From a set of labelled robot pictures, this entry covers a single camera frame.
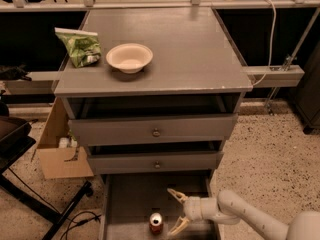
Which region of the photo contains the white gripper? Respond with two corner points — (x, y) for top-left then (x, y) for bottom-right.
(167, 188), (218, 236)

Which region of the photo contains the red coke can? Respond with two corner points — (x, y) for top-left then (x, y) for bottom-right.
(149, 213), (163, 235)

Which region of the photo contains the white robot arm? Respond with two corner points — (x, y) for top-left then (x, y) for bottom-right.
(167, 188), (320, 240)

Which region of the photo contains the grey middle drawer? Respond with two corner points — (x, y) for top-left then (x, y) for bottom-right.
(88, 151), (223, 175)

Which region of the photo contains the grey open bottom drawer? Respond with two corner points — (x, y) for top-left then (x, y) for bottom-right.
(99, 172), (220, 240)

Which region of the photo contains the grey drawer cabinet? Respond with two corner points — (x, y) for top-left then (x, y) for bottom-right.
(53, 7), (253, 180)

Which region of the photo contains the grey top drawer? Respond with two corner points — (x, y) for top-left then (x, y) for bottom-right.
(69, 114), (237, 146)

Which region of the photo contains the brown cardboard box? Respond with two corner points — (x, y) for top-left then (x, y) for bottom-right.
(36, 98), (93, 179)

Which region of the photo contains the white paper bowl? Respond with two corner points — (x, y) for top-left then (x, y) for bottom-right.
(106, 43), (153, 74)

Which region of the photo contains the black chair base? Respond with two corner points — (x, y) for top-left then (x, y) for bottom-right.
(0, 115), (94, 240)

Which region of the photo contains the green chip bag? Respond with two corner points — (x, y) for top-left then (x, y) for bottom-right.
(55, 28), (101, 68)

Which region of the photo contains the black floor cable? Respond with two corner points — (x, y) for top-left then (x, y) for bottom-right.
(7, 167), (102, 240)

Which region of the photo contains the grey metal rail frame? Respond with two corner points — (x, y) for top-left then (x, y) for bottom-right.
(0, 0), (320, 89)

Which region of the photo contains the white hanging cable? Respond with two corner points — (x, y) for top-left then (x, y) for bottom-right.
(250, 0), (277, 87)

